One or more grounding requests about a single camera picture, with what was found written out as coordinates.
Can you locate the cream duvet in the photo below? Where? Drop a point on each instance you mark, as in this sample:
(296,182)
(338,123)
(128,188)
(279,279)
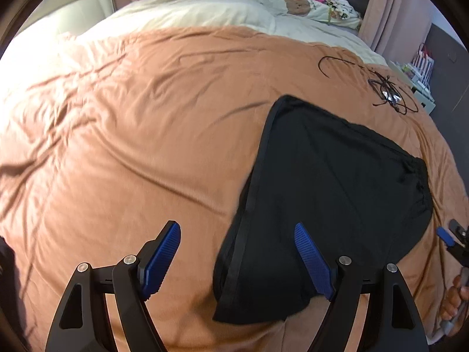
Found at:
(190,13)

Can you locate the white side shelf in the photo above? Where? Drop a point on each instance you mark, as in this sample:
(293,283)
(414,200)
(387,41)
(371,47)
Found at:
(421,97)

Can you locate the dark grey cabinet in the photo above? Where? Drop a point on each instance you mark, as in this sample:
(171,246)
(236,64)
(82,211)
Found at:
(449,73)

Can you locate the cream padded headboard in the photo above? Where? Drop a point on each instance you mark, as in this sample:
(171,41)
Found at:
(62,11)

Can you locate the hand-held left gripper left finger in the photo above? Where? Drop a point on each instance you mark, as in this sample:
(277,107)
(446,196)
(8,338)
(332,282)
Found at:
(163,260)

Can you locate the floral print cloth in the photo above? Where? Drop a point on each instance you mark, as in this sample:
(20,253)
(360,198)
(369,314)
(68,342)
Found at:
(340,13)

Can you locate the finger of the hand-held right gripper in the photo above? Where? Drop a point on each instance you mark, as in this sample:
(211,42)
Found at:
(461,229)
(444,235)

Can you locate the bear print pillow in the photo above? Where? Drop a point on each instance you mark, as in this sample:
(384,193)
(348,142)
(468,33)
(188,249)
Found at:
(296,4)

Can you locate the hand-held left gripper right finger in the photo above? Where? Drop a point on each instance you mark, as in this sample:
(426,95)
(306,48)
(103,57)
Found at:
(314,264)

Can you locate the black pants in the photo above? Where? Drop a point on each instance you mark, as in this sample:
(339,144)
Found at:
(329,190)

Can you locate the brown blanket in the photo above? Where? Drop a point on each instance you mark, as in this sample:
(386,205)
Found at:
(128,135)

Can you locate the person's right hand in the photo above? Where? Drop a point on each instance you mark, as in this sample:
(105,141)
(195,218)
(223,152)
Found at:
(458,295)

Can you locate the striped gift bag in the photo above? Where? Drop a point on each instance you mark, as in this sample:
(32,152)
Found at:
(423,64)

